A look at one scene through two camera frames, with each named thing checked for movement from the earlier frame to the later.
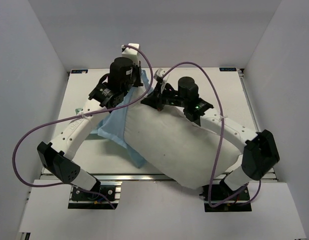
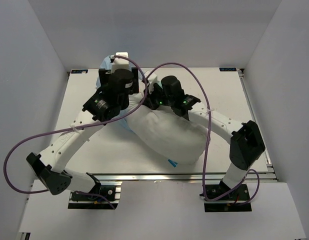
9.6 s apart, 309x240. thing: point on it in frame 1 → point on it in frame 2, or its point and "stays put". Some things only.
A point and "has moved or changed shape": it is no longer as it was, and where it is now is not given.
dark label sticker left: x=79 y=71 stays put
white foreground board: x=161 y=210 stays put
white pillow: x=195 y=156 has moved or changed shape
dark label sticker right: x=227 y=69 stays put
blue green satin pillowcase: x=113 y=126 → x=106 y=63
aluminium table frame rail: x=270 y=177 stays put
